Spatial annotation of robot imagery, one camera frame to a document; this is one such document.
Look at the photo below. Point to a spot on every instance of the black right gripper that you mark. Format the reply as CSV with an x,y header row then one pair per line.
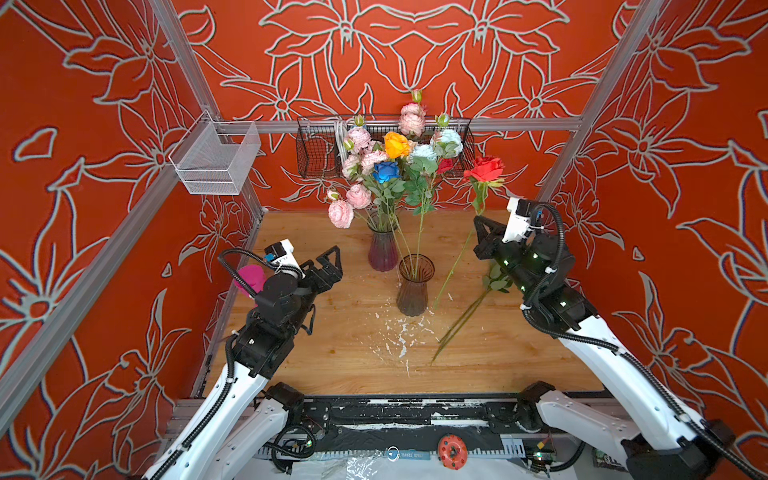
x,y
490,242

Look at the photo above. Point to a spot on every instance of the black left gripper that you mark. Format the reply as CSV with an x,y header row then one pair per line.
x,y
334,273

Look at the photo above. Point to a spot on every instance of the pink peony stem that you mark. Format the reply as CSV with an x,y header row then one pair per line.
x,y
363,198
357,146
412,120

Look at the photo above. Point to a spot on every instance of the red rose stem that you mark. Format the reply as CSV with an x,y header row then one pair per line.
x,y
445,165
485,175

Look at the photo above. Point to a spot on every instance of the purple ribbed glass vase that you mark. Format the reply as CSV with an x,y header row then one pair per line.
x,y
383,253

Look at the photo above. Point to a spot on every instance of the brown ribbed glass vase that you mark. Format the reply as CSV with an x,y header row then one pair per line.
x,y
415,271

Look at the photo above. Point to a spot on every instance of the small pink white spray stem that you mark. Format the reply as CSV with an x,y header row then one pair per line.
x,y
445,142

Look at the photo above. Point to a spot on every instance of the blue flower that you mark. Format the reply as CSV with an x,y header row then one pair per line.
x,y
385,176

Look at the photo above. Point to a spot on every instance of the orange rose stem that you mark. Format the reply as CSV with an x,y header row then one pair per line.
x,y
396,145

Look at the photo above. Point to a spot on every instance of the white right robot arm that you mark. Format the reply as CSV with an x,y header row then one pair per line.
x,y
662,438

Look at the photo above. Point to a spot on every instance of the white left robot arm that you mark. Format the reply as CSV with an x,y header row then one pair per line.
x,y
245,411

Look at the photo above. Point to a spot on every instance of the pile of pink flowers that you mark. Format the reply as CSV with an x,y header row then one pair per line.
x,y
474,306

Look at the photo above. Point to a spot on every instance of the magenta plastic goblet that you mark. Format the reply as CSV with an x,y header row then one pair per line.
x,y
254,276

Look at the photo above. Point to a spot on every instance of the red round knob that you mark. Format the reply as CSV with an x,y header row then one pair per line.
x,y
452,452

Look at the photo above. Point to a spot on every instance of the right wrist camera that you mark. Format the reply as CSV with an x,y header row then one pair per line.
x,y
518,223

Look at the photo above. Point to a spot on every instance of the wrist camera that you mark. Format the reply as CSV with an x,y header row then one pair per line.
x,y
518,223
279,256

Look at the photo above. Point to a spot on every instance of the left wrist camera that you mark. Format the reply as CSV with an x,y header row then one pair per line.
x,y
279,256

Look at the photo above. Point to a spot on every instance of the black wire wall basket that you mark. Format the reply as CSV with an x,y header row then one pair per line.
x,y
319,146

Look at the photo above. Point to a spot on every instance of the white mesh wall basket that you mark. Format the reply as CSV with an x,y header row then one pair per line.
x,y
215,157

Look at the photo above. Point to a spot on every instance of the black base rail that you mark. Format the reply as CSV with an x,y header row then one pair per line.
x,y
358,423

